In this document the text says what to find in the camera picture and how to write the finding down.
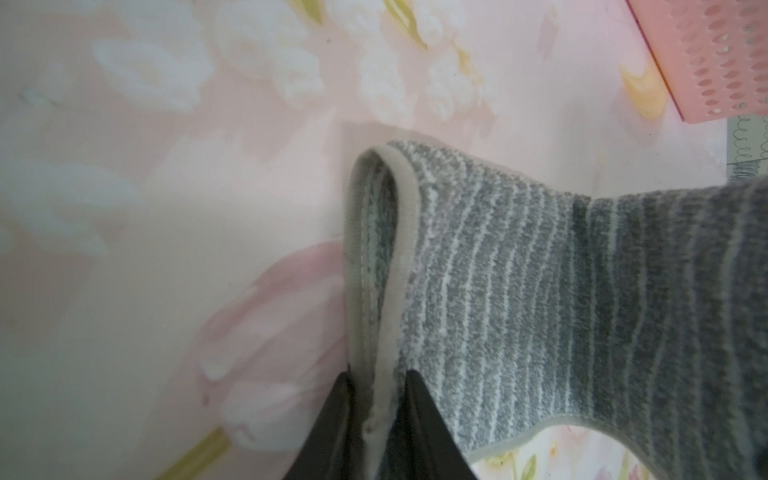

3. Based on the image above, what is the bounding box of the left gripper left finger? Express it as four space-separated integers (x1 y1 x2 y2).
283 372 355 480

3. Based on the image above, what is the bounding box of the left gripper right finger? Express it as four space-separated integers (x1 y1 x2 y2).
383 370 476 480

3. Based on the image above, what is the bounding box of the grey striped dishcloth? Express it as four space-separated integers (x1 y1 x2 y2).
344 141 767 479

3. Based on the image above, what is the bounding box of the floral pink table mat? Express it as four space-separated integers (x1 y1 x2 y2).
1 1 726 479

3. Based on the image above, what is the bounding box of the pink plastic basket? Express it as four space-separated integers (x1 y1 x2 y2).
628 0 767 124

